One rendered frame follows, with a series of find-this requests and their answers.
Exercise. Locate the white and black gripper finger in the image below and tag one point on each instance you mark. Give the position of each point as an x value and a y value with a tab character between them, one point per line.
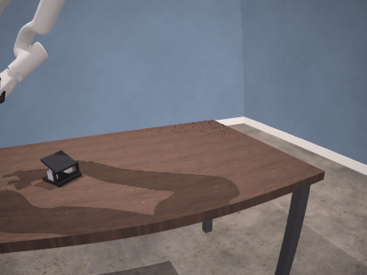
2	97

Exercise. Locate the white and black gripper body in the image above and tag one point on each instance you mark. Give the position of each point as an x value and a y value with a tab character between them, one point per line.
7	83

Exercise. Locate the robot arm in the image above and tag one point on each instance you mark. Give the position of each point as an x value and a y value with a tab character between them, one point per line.
30	57

